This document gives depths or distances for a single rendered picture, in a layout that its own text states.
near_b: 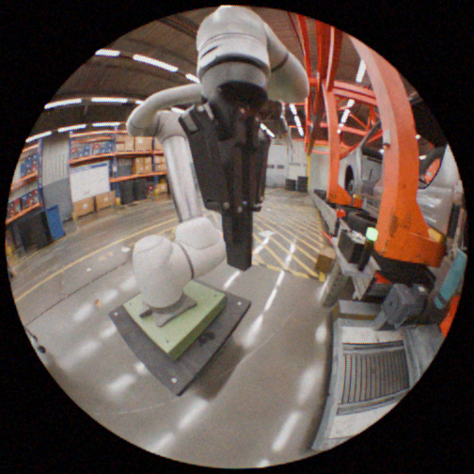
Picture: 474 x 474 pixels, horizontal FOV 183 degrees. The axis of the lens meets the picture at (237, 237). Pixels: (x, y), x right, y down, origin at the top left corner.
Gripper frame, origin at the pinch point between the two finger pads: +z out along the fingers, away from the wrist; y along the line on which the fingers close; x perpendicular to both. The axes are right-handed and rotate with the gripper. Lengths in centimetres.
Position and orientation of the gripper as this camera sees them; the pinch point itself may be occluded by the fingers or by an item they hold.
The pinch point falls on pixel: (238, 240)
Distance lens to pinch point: 17.3
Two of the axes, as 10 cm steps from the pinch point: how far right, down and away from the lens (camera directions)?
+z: 0.3, 9.3, 3.5
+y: -6.3, 2.9, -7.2
